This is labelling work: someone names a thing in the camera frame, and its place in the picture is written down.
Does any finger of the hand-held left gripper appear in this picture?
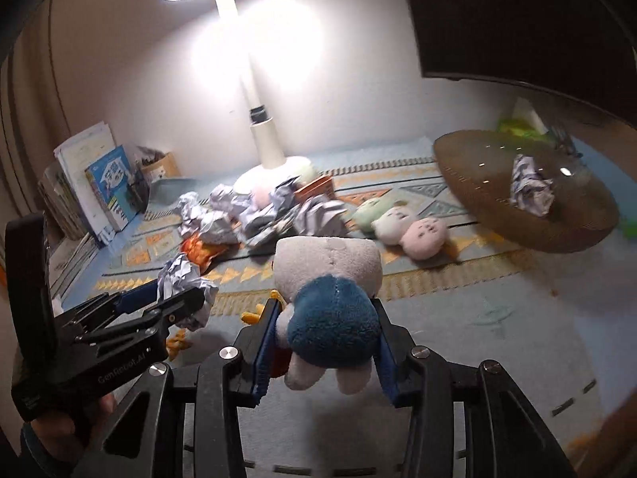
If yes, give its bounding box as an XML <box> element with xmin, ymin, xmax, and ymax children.
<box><xmin>55</xmin><ymin>280</ymin><xmax>163</xmax><ymax>328</ymax></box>
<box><xmin>74</xmin><ymin>287</ymin><xmax>208</xmax><ymax>355</ymax></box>

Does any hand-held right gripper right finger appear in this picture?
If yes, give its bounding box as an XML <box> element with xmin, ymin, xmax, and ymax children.
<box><xmin>371</xmin><ymin>299</ymin><xmax>578</xmax><ymax>478</ymax></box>

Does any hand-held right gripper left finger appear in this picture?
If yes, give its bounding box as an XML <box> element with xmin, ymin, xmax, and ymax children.
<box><xmin>74</xmin><ymin>299</ymin><xmax>282</xmax><ymax>478</ymax></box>

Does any striped paper ball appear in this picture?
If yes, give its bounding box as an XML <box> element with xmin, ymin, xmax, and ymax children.
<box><xmin>156</xmin><ymin>254</ymin><xmax>220</xmax><ymax>332</ymax></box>
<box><xmin>508</xmin><ymin>153</ymin><xmax>555</xmax><ymax>217</ymax></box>

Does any white and blue plush toy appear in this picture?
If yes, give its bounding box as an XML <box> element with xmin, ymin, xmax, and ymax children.
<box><xmin>241</xmin><ymin>235</ymin><xmax>384</xmax><ymax>394</ymax></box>

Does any pile of papers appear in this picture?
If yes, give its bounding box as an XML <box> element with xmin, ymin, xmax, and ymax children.
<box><xmin>178</xmin><ymin>175</ymin><xmax>349</xmax><ymax>251</ymax></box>

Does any three-head dango plush toy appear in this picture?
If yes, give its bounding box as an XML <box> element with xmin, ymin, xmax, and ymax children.
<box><xmin>352</xmin><ymin>198</ymin><xmax>461</xmax><ymax>263</ymax></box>

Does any brown wicker basket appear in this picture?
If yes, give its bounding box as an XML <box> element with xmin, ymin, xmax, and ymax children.
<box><xmin>433</xmin><ymin>129</ymin><xmax>620</xmax><ymax>253</ymax></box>

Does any person's left forearm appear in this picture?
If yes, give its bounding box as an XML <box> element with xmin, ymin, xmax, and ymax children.
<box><xmin>20</xmin><ymin>421</ymin><xmax>75</xmax><ymax>478</ymax></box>

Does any person's left hand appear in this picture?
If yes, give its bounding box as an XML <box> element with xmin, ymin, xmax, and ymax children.
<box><xmin>70</xmin><ymin>392</ymin><xmax>119</xmax><ymax>451</ymax></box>

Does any orange plush piece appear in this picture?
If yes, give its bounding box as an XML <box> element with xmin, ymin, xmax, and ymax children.
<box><xmin>166</xmin><ymin>331</ymin><xmax>193</xmax><ymax>362</ymax></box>

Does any orange cloth item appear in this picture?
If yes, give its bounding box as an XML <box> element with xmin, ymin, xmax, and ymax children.
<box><xmin>179</xmin><ymin>236</ymin><xmax>225</xmax><ymax>266</ymax></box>

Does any stack of flat books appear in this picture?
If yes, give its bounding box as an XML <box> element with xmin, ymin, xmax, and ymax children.
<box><xmin>49</xmin><ymin>233</ymin><xmax>103</xmax><ymax>304</ymax></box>

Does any blue picture book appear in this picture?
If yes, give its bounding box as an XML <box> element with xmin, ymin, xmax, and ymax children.
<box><xmin>84</xmin><ymin>145</ymin><xmax>141</xmax><ymax>234</ymax></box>

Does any patterned blue rug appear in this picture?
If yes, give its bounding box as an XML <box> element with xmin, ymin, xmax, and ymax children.
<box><xmin>50</xmin><ymin>134</ymin><xmax>637</xmax><ymax>478</ymax></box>

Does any row of upright books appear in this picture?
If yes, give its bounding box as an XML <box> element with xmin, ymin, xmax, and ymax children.
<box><xmin>39</xmin><ymin>162</ymin><xmax>93</xmax><ymax>243</ymax></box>

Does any cardboard box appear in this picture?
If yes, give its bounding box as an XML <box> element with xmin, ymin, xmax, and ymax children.
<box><xmin>141</xmin><ymin>151</ymin><xmax>181</xmax><ymax>183</ymax></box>

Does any white booklet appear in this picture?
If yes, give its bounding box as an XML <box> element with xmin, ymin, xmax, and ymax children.
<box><xmin>54</xmin><ymin>120</ymin><xmax>117</xmax><ymax>196</ymax></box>

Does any brown box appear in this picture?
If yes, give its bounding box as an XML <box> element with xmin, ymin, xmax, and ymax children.
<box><xmin>293</xmin><ymin>174</ymin><xmax>335</xmax><ymax>206</ymax></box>

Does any white floor lamp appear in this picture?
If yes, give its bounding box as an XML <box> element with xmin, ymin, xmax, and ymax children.
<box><xmin>158</xmin><ymin>0</ymin><xmax>315</xmax><ymax>195</ymax></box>

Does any green soft item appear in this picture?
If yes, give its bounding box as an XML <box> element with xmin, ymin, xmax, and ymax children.
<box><xmin>498</xmin><ymin>117</ymin><xmax>548</xmax><ymax>141</ymax></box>

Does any dark blue item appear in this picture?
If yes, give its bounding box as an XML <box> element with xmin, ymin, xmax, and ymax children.
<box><xmin>547</xmin><ymin>127</ymin><xmax>584</xmax><ymax>158</ymax></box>

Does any white paper item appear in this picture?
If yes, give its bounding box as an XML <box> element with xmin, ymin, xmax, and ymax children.
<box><xmin>510</xmin><ymin>97</ymin><xmax>548</xmax><ymax>133</ymax></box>

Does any black television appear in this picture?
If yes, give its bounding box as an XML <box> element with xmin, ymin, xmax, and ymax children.
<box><xmin>395</xmin><ymin>0</ymin><xmax>637</xmax><ymax>126</ymax></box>

